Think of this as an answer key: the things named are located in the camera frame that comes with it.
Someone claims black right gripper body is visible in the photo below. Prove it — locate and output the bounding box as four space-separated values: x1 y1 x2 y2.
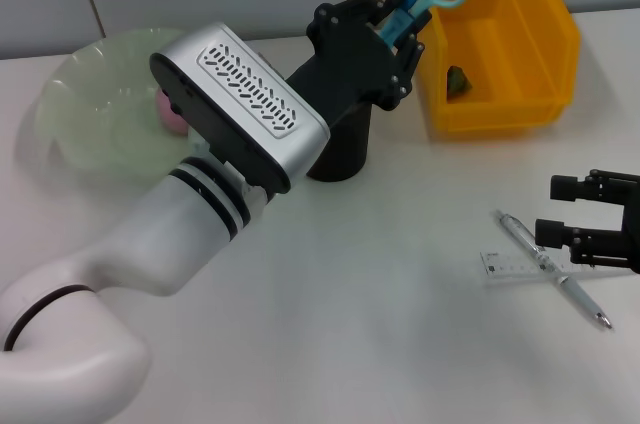
619 200 640 276

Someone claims black mesh pen cup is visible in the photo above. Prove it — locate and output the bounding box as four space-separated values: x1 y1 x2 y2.
303 102 372 183

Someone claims pink peach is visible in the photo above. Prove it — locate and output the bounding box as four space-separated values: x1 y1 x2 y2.
156 87 192 138

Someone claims green plastic scrap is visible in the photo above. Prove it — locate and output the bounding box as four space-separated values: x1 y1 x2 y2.
446 65 474 98

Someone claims translucent green fruit plate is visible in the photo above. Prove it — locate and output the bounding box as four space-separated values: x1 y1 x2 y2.
34 27 202 186

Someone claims clear plastic ruler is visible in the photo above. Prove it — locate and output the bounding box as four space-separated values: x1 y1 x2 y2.
478 248 596 286

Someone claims grey ballpoint pen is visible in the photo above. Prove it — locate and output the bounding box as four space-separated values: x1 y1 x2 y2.
494 208 614 330

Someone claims yellow plastic bin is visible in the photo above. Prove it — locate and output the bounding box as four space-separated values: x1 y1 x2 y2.
405 0 582 134

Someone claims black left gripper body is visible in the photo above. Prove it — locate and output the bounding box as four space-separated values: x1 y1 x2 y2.
284 6 414 129

